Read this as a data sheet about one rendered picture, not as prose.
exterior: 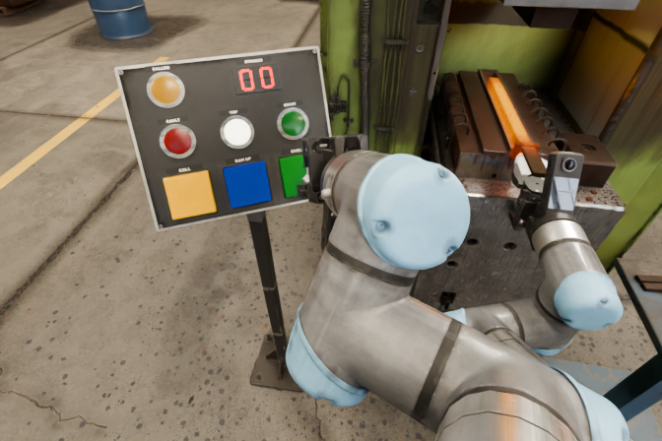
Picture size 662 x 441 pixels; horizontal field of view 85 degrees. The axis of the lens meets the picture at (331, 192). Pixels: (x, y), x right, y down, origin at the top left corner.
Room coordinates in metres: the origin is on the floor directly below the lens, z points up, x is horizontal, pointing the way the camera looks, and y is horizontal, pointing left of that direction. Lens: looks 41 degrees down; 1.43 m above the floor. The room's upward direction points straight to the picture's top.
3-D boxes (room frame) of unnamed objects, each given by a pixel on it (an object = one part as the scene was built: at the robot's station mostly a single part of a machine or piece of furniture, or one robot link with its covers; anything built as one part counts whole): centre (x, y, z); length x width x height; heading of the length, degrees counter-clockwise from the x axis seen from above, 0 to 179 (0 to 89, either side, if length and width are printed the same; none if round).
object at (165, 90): (0.56, 0.27, 1.16); 0.05 x 0.03 x 0.04; 82
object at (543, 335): (0.30, -0.34, 0.89); 0.11 x 0.08 x 0.11; 100
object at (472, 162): (0.84, -0.41, 0.96); 0.42 x 0.20 x 0.09; 172
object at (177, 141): (0.52, 0.26, 1.09); 0.05 x 0.03 x 0.04; 82
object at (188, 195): (0.48, 0.25, 1.01); 0.07 x 0.05 x 0.07; 107
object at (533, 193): (0.46, -0.38, 0.98); 0.12 x 0.08 x 0.09; 172
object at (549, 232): (0.38, -0.37, 0.99); 0.08 x 0.05 x 0.08; 82
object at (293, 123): (0.58, 0.07, 1.09); 0.05 x 0.03 x 0.04; 82
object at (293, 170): (0.54, 0.06, 1.01); 0.07 x 0.05 x 0.07; 107
